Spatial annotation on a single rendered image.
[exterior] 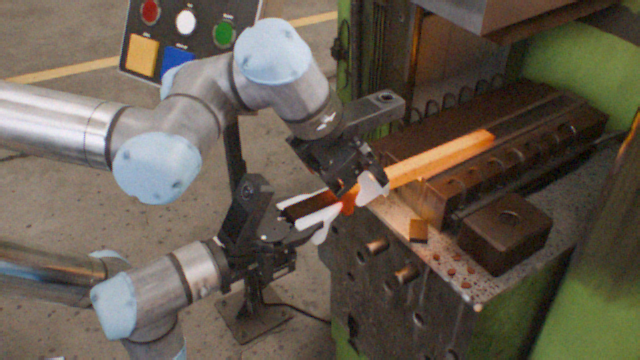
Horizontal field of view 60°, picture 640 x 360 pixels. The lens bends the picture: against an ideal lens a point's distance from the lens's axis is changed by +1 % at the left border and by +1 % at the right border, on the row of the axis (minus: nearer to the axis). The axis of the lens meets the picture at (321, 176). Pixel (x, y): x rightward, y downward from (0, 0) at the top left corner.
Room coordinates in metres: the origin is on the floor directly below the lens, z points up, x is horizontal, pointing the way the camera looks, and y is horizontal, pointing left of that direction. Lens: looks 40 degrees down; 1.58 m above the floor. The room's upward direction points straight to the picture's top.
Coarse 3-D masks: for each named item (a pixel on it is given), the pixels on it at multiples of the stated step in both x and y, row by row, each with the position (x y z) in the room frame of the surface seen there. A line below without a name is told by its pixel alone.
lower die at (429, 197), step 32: (480, 96) 0.96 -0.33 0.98; (512, 96) 0.94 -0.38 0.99; (544, 96) 0.94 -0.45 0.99; (576, 96) 0.93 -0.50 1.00; (416, 128) 0.85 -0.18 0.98; (448, 128) 0.84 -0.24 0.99; (480, 128) 0.82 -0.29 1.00; (544, 128) 0.83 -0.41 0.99; (576, 128) 0.83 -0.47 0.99; (384, 160) 0.77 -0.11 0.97; (480, 160) 0.74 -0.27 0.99; (512, 160) 0.74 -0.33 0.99; (544, 160) 0.78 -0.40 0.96; (416, 192) 0.69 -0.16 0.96; (448, 192) 0.65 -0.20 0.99; (448, 224) 0.65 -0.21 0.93
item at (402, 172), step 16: (448, 144) 0.76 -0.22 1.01; (464, 144) 0.76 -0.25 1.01; (480, 144) 0.77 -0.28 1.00; (416, 160) 0.71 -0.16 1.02; (432, 160) 0.71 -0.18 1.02; (448, 160) 0.72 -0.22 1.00; (400, 176) 0.66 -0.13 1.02; (416, 176) 0.68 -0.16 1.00; (352, 192) 0.62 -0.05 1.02; (288, 208) 0.57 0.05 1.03; (304, 208) 0.58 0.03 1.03; (320, 208) 0.58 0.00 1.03; (352, 208) 0.60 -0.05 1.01
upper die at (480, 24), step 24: (408, 0) 0.75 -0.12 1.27; (432, 0) 0.71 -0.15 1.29; (456, 0) 0.68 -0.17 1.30; (480, 0) 0.65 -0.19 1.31; (504, 0) 0.66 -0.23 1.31; (528, 0) 0.68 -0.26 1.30; (552, 0) 0.71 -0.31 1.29; (576, 0) 0.74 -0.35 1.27; (456, 24) 0.67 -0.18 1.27; (480, 24) 0.64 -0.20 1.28; (504, 24) 0.66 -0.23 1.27
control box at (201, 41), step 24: (144, 0) 1.14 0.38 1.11; (168, 0) 1.12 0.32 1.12; (192, 0) 1.09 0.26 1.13; (216, 0) 1.06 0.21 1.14; (240, 0) 1.04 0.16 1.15; (264, 0) 1.03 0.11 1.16; (144, 24) 1.12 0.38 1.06; (168, 24) 1.09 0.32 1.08; (216, 24) 1.04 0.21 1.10; (240, 24) 1.02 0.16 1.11; (192, 48) 1.04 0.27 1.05; (216, 48) 1.01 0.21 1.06; (120, 72) 1.09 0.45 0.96
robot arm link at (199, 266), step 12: (180, 252) 0.48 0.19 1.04; (192, 252) 0.48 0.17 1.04; (204, 252) 0.48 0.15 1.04; (180, 264) 0.46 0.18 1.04; (192, 264) 0.47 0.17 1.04; (204, 264) 0.47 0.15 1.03; (216, 264) 0.48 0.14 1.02; (192, 276) 0.45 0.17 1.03; (204, 276) 0.46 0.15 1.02; (216, 276) 0.46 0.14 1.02; (192, 288) 0.44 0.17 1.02; (204, 288) 0.45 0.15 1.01; (216, 288) 0.46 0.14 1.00
